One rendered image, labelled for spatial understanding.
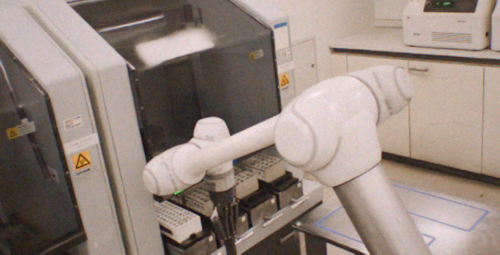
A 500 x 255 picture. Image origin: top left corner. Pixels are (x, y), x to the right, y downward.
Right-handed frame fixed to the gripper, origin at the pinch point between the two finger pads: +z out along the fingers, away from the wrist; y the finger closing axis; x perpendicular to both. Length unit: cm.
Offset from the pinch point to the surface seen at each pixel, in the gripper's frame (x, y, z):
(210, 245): -13.8, -6.2, 7.3
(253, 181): -14.7, -36.4, -2.0
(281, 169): -11, -52, -1
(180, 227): -19.4, 0.5, -2.5
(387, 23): -56, -309, -11
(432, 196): 47, -54, 3
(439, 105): 4, -232, 32
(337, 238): 27.0, -19.0, 2.5
